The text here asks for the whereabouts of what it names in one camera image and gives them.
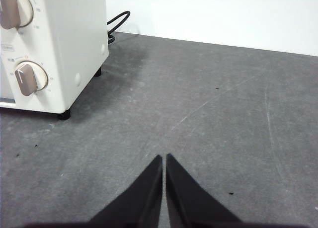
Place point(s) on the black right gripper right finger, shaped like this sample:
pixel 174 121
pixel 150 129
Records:
pixel 188 203

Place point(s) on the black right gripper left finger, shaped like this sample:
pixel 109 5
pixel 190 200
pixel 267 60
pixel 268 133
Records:
pixel 139 200

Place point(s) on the small tan oven knob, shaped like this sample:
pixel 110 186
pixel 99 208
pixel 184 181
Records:
pixel 27 79

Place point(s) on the cream white toaster oven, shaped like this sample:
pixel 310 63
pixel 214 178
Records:
pixel 74 39

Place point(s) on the large tan oven knob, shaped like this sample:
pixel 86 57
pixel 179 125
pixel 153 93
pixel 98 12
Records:
pixel 12 9

